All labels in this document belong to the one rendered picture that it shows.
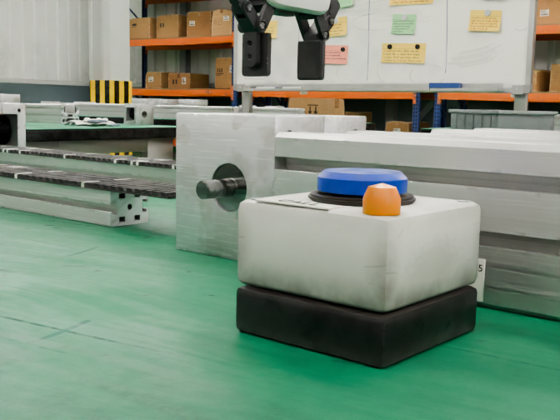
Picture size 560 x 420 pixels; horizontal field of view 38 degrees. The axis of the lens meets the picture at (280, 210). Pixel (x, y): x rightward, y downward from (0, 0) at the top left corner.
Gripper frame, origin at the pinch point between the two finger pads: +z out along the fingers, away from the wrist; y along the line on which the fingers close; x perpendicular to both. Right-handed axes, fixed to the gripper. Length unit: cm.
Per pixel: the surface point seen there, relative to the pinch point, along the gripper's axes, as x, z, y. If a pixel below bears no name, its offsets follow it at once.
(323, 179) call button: 30.1, 7.1, 34.2
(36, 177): -10.7, 10.7, 21.2
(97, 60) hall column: -646, -41, -481
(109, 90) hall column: -618, -9, -475
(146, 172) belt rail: -18.5, 11.7, 1.6
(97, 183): -2.6, 10.7, 20.8
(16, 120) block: -74, 7, -17
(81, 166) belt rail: -30.7, 11.8, 1.4
